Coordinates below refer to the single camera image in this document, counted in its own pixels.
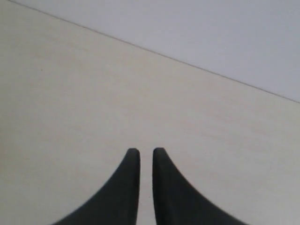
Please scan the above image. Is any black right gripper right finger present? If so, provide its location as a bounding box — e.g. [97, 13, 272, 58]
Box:
[152, 148, 244, 225]

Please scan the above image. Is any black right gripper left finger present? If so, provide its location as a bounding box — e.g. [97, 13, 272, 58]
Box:
[56, 148, 140, 225]

